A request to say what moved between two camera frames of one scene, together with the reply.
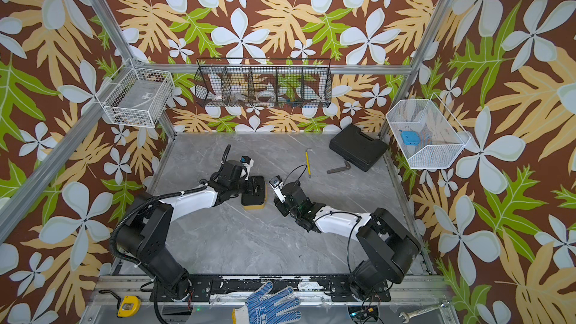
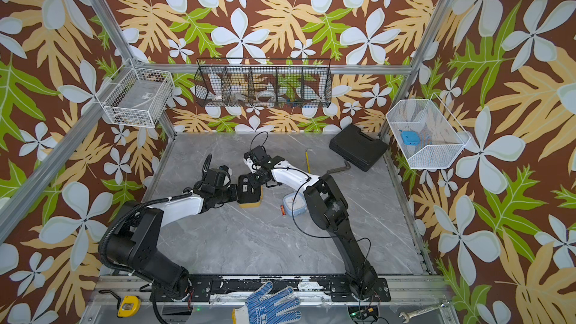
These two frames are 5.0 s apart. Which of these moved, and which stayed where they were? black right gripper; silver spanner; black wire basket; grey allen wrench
Moved: black right gripper
Stayed: silver spanner; grey allen wrench; black wire basket
